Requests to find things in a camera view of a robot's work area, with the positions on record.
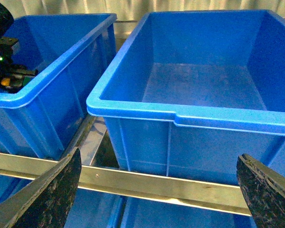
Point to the lower shelf blue bin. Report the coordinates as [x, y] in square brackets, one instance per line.
[92, 209]

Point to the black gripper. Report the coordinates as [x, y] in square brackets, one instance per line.
[19, 74]

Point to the left blue plastic bin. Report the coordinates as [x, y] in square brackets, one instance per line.
[70, 53]

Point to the right blue plastic bin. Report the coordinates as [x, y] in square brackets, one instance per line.
[188, 92]

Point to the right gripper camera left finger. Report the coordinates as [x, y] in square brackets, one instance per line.
[47, 200]

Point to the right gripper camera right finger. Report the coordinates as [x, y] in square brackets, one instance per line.
[263, 190]

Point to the front metal shelf bar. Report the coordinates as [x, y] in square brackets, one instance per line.
[191, 193]

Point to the blue plastic bin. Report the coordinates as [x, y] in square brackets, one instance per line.
[188, 92]
[70, 53]

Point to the yellow mushroom push button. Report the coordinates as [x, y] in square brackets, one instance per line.
[5, 82]

